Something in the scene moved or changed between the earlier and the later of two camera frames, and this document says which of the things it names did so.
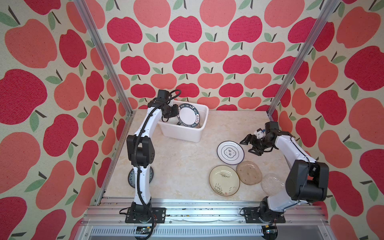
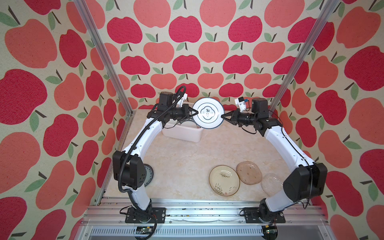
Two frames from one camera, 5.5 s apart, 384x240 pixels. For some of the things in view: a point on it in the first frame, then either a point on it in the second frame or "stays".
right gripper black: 248,139 to 234,118
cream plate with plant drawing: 224,180 stays
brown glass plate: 249,173 stays
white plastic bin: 173,129 stays
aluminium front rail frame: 206,218 stays
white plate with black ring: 230,152 to 209,112
